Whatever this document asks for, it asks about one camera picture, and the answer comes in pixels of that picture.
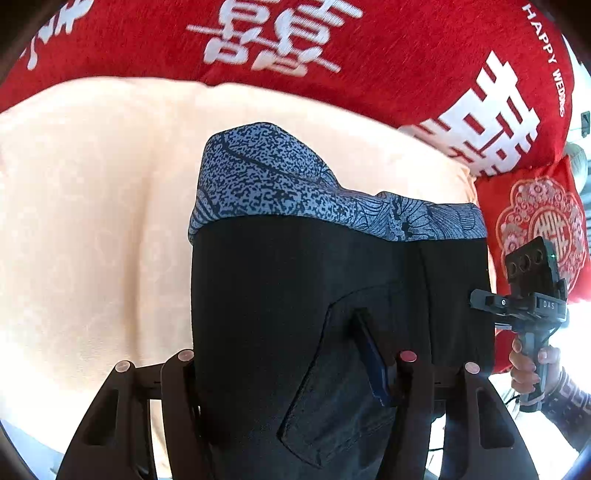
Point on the red and white printed blanket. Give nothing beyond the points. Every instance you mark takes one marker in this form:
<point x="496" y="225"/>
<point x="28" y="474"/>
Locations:
<point x="300" y="41"/>

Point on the person's right hand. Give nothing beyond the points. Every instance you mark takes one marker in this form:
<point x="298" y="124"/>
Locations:
<point x="547" y="364"/>

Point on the red embroidered pillow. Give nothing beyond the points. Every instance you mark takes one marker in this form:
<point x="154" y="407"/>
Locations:
<point x="531" y="226"/>

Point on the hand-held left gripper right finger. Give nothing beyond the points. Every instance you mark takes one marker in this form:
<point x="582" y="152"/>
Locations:
<point x="371" y="364"/>

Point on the person's right forearm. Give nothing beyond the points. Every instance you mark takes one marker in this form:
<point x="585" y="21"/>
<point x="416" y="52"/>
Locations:
<point x="570" y="410"/>

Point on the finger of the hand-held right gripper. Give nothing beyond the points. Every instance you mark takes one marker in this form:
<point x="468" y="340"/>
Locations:
<point x="487" y="300"/>

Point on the peach bed sheet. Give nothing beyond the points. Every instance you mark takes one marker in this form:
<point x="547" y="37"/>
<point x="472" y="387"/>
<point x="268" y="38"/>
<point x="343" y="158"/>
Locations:
<point x="92" y="207"/>

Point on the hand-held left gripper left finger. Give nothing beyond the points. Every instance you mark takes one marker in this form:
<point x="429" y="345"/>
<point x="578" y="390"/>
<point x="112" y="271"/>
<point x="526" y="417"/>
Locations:
<point x="178" y="392"/>

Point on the black pants with blue-grey waistband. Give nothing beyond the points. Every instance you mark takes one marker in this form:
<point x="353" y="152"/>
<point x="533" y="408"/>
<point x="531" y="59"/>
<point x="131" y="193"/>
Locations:
<point x="300" y="300"/>

